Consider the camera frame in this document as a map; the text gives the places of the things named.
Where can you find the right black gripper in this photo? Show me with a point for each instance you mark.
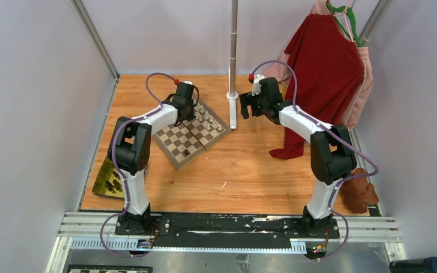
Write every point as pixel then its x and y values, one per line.
pixel 247 99

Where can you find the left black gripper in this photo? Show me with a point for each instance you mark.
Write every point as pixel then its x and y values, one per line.
pixel 190 115

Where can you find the wooden folding chess board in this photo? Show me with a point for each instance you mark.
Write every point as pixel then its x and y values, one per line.
pixel 197 136

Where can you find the gold metal tray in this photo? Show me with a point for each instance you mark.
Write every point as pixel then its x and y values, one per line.
pixel 108 183

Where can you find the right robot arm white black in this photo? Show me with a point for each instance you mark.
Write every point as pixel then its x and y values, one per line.
pixel 332 158

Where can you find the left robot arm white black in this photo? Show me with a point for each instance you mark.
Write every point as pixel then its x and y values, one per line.
pixel 130 147

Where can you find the pink garment on hanger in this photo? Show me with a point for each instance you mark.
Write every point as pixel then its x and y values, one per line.
pixel 354 98

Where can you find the white stand base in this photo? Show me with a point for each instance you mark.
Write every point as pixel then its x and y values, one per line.
pixel 233 109

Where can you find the red shirt on hanger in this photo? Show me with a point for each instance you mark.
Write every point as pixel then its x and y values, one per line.
pixel 322 79

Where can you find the grey metal stand pole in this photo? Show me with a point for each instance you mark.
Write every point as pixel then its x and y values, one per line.
pixel 233 46

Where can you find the green clothes hanger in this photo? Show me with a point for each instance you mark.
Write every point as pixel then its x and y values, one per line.
pixel 346 20

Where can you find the brown crumpled cloth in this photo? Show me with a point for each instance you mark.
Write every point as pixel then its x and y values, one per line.
pixel 357 194

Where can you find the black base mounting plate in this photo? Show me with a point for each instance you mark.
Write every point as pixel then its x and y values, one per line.
pixel 231 231

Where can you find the dark blue bottle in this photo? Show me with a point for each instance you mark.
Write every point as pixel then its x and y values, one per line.
pixel 422 265

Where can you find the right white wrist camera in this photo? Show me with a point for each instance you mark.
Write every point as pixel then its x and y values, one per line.
pixel 255 81

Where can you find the aluminium rail frame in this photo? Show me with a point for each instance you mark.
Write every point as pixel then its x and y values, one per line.
pixel 86 242

